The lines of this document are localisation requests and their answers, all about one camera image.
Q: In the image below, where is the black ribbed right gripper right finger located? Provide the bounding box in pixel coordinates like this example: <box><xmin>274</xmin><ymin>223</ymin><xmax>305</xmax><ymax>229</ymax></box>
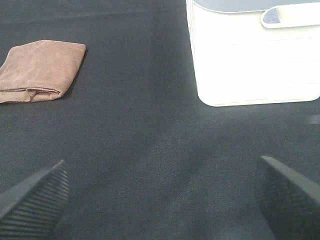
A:
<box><xmin>255</xmin><ymin>156</ymin><xmax>320</xmax><ymax>240</ymax></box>

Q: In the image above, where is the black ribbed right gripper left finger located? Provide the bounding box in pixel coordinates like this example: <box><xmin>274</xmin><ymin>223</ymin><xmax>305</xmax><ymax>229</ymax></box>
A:
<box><xmin>0</xmin><ymin>160</ymin><xmax>70</xmax><ymax>240</ymax></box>

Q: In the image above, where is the brown towel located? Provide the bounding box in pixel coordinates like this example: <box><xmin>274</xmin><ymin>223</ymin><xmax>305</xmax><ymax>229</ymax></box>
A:
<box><xmin>0</xmin><ymin>40</ymin><xmax>86</xmax><ymax>103</ymax></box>

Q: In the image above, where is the dark grey table cloth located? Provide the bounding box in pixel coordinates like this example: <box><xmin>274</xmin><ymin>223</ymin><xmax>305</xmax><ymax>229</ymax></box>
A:
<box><xmin>0</xmin><ymin>0</ymin><xmax>320</xmax><ymax>240</ymax></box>

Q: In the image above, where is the white plastic storage bin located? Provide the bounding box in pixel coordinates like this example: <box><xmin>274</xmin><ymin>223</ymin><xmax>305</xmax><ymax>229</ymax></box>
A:
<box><xmin>186</xmin><ymin>0</ymin><xmax>320</xmax><ymax>107</ymax></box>

